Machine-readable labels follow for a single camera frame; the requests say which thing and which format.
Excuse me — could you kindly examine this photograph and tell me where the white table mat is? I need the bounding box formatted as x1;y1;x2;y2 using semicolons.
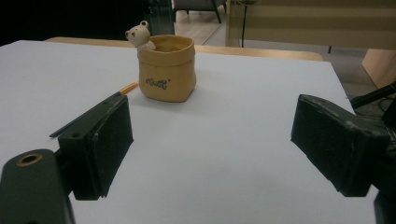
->
0;39;379;224

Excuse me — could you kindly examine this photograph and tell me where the beige striped blind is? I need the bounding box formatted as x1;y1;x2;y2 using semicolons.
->
225;0;396;51

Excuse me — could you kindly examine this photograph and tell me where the light wooden board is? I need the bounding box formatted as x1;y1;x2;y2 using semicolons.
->
361;48;396;90

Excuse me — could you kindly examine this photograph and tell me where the black stand pole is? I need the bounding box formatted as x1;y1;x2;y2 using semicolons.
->
240;3;248;49

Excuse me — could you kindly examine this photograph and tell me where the glass-fronted dark cabinet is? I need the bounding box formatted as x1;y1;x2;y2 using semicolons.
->
145;0;176;36

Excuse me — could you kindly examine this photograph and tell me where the dark chair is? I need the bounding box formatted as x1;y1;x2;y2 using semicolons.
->
172;0;227;24

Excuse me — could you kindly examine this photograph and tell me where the tan ceramic bear pen holder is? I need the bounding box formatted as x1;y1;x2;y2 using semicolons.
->
124;20;198;104

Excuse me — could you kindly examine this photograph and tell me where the dark paintbrush with gold ferrule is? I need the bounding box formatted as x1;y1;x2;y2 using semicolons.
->
49;81;140;139

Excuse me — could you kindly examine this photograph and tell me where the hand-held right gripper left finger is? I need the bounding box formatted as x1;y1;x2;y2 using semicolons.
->
57;92;135;202

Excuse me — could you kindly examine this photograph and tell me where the black metal stand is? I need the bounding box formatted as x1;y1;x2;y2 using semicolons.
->
349;81;396;110

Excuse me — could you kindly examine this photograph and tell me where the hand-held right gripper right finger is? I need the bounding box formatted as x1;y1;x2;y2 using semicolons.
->
290;93;392;198

